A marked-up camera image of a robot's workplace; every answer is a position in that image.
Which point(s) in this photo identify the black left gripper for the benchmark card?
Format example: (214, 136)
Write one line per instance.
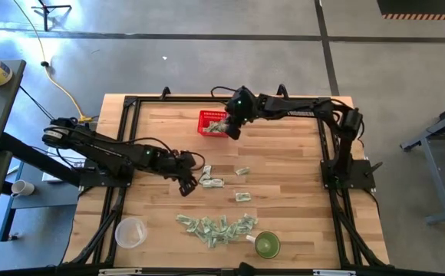
(170, 165)

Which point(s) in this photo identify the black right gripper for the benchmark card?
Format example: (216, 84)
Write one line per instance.
(238, 119)

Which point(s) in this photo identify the green ceramic mug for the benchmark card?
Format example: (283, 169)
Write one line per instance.
(267, 245)

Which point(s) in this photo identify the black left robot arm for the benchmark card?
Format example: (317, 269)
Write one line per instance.
(103, 149)

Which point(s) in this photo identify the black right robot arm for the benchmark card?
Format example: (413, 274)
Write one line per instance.
(303, 107)

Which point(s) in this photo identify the red plastic mesh basket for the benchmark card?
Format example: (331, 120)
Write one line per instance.
(203, 115)

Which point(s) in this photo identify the clear plastic round container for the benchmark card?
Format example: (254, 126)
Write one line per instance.
(130, 234)

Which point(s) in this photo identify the blue grey low shelf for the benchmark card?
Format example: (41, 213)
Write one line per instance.
(50, 195)

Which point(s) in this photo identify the black diagonal support beam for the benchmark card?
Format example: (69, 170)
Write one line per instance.
(34, 157)

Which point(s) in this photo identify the white mug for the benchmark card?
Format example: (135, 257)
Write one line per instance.
(23, 188)

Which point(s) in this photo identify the grey side desk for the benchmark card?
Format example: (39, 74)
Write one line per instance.
(0, 111)

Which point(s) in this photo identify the black tripod stand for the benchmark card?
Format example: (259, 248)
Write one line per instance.
(46, 17)

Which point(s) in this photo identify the black mat with hazard stripe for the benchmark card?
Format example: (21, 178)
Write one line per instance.
(418, 7)

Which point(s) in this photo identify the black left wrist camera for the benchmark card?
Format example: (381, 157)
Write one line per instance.
(187, 160)

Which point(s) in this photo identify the black aluminium table frame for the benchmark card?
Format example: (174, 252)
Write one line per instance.
(188, 99)

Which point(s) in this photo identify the black frame clamp hook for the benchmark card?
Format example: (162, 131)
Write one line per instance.
(284, 90)
(164, 94)

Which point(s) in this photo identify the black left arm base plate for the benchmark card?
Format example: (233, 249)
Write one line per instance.
(92, 179)

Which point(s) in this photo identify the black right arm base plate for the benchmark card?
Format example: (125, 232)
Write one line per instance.
(364, 176)

